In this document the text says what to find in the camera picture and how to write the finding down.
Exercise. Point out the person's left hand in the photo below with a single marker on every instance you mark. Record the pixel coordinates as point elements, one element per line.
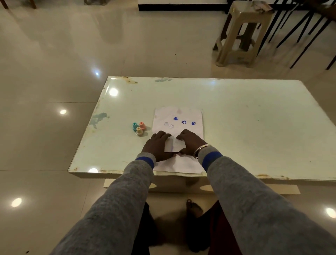
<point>154,147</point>

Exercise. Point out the person's right hand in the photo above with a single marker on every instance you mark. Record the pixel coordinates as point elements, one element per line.
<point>194,141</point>

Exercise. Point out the person's right thumb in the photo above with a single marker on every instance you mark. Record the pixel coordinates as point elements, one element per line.
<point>183,151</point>

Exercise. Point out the person's left thumb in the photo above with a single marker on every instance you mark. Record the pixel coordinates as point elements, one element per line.
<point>171,155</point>

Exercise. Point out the small white paper card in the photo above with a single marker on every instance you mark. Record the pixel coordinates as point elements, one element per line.
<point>174,145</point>

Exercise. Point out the person's left forearm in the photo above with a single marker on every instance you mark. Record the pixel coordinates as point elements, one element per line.
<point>118,207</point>

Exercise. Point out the person's right forearm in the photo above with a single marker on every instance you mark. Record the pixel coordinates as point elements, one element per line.
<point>252,207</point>

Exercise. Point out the silver wrist bangle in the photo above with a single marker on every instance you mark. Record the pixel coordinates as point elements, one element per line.
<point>199,150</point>

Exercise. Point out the white stamped paper sheet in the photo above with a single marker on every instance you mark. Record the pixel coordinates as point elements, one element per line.
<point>181,115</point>

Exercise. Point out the peach toy stamper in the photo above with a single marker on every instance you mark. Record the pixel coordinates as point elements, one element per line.
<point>139,131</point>

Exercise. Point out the pink toy stamper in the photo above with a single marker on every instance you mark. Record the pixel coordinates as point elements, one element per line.
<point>142,125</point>

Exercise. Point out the teal toy stamper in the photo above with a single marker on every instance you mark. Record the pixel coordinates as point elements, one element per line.
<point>135,126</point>

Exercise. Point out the person's bare foot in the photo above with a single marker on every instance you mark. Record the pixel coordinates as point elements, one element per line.
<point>193,207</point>

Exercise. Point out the white glass-topped low table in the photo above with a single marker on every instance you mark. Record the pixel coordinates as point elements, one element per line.
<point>249,118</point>

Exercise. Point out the person's dark trousers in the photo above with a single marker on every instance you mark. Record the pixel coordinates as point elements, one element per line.
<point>223,231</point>

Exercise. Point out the beige plastic stool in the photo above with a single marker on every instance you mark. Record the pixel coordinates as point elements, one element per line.
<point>242,31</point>

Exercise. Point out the black and white furniture base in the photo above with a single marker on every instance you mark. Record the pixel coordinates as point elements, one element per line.
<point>181,5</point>

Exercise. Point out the crumpled paper on stool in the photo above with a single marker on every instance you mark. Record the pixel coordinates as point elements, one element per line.
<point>261,5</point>

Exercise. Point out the black metal chair legs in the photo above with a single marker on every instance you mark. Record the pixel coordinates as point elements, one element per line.
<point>299,29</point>

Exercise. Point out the brown wooden furniture legs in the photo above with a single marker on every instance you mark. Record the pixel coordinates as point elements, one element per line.
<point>18,3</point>

